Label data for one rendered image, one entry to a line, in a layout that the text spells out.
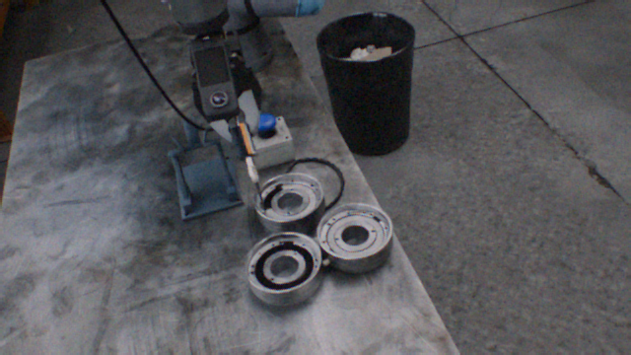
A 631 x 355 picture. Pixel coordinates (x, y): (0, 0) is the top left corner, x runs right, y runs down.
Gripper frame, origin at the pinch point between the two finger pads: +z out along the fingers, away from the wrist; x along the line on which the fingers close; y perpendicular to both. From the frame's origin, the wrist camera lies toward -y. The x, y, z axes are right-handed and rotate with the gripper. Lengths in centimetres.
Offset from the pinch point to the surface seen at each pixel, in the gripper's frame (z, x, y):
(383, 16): 56, -50, 116
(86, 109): 10.7, 31.9, 34.7
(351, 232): 9.4, -12.1, -16.4
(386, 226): 8.1, -17.1, -18.1
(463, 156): 97, -65, 79
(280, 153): 9.0, -4.8, 4.0
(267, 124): 4.0, -4.0, 6.0
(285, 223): 6.9, -3.2, -13.6
